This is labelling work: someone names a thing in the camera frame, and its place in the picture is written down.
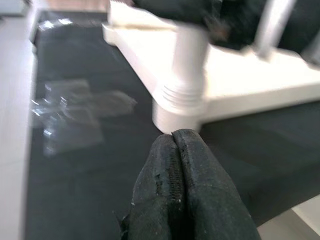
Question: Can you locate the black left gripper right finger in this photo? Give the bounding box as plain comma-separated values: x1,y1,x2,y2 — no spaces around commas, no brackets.
173,128,263,240

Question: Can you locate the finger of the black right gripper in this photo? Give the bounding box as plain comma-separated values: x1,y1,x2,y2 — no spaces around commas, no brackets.
131,0,221,26

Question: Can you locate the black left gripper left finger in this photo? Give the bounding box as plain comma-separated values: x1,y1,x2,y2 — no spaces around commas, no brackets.
124,134,189,240

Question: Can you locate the white plastic table leg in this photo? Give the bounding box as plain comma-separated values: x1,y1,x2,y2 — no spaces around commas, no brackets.
158,24,210,112

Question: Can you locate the white plastic table top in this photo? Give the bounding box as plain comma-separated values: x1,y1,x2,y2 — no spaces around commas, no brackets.
101,0,320,135

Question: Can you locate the crinkled clear plastic sheet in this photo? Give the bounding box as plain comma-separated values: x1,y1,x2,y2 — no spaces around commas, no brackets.
29,79,138,157

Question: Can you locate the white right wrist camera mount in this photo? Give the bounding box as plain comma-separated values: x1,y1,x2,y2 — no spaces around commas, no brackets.
253,0,297,61

